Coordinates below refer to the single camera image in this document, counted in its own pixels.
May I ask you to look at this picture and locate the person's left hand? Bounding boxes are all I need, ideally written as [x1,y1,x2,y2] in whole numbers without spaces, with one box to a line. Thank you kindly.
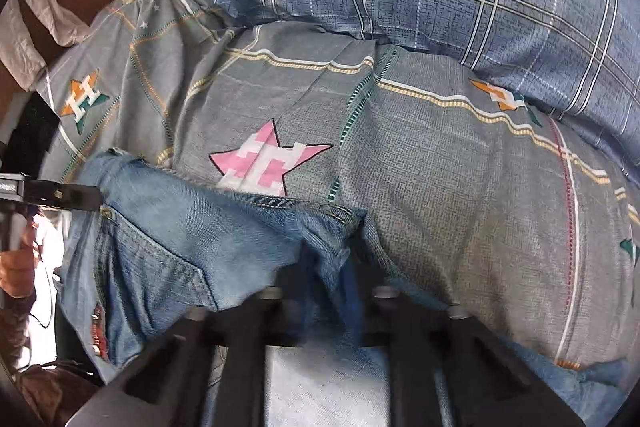
[0,217,40,299]

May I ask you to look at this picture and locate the grey cloth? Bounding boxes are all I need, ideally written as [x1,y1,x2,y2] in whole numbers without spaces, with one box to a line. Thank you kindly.
[0,0,92,84]

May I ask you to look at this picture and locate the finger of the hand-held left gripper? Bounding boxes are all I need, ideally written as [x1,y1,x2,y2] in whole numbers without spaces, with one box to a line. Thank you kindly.
[6,94,62,182]
[25,179,107,214]

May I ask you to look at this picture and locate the light blue denim pants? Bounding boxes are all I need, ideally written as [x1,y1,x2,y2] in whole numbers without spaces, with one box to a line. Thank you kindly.
[57,149,628,427]

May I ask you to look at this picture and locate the grey star-print bed sheet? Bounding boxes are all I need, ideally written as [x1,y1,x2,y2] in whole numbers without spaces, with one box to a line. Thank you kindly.
[35,0,640,378]

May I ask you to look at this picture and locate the person's left forearm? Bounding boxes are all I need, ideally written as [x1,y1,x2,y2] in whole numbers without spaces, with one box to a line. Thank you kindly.
[0,293,38,365]

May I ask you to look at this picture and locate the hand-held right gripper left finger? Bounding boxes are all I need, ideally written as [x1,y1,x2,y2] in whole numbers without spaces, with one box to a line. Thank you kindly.
[65,288,301,427]

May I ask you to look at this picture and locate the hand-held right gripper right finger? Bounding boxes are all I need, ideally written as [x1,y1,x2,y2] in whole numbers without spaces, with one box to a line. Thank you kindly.
[360,286,586,427]

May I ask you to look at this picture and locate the red-brown plaid belt strap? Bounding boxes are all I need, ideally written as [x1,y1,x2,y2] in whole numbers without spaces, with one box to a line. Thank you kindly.
[89,303,110,360]

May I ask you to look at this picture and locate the person's brown clothing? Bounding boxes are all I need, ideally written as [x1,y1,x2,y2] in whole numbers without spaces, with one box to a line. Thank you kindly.
[15,359,101,427]

